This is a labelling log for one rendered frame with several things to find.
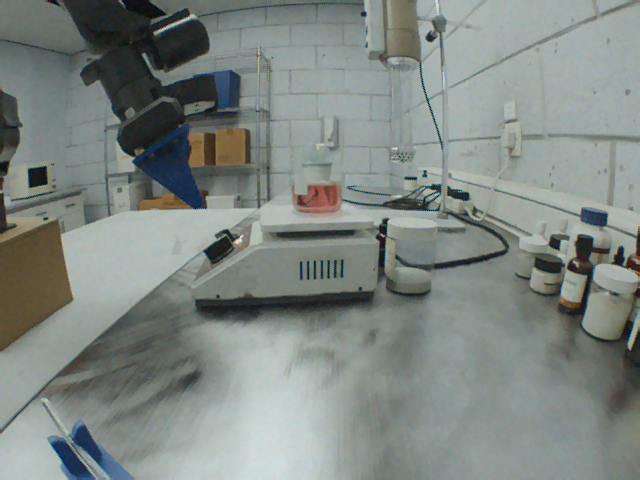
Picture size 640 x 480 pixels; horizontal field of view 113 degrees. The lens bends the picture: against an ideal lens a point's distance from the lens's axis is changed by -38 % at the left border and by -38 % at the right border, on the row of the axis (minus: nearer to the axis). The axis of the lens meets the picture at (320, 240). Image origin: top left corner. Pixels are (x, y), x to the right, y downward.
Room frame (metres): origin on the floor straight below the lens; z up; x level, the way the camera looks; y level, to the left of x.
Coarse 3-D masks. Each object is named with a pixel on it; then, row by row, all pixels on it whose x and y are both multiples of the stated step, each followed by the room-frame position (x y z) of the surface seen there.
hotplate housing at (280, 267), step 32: (256, 224) 0.42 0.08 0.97; (256, 256) 0.31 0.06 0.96; (288, 256) 0.32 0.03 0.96; (320, 256) 0.32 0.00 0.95; (352, 256) 0.33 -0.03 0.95; (192, 288) 0.31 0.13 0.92; (224, 288) 0.31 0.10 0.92; (256, 288) 0.31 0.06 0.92; (288, 288) 0.32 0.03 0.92; (320, 288) 0.32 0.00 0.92; (352, 288) 0.33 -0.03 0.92
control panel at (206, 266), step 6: (246, 228) 0.42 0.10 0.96; (240, 234) 0.40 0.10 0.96; (246, 234) 0.38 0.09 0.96; (234, 240) 0.39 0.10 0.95; (240, 240) 0.36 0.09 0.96; (246, 240) 0.35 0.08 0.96; (234, 246) 0.36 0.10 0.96; (240, 246) 0.34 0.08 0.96; (246, 246) 0.32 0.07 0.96; (234, 252) 0.33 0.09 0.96; (228, 258) 0.32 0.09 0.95; (204, 264) 0.36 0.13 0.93; (210, 264) 0.34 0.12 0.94; (216, 264) 0.32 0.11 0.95; (204, 270) 0.33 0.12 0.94; (210, 270) 0.31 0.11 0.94; (198, 276) 0.32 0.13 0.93
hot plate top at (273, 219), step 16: (272, 208) 0.42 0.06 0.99; (288, 208) 0.42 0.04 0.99; (352, 208) 0.42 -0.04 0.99; (272, 224) 0.32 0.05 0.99; (288, 224) 0.32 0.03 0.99; (304, 224) 0.33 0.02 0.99; (320, 224) 0.33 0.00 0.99; (336, 224) 0.33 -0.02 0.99; (352, 224) 0.33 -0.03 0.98; (368, 224) 0.34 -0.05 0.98
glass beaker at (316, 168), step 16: (304, 144) 0.36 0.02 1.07; (320, 144) 0.36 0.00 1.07; (336, 144) 0.37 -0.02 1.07; (304, 160) 0.36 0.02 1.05; (320, 160) 0.36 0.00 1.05; (336, 160) 0.37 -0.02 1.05; (304, 176) 0.36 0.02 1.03; (320, 176) 0.36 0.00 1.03; (336, 176) 0.37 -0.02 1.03; (304, 192) 0.36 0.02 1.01; (320, 192) 0.36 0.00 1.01; (336, 192) 0.37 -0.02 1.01; (304, 208) 0.36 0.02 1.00; (320, 208) 0.36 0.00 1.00; (336, 208) 0.37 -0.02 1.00
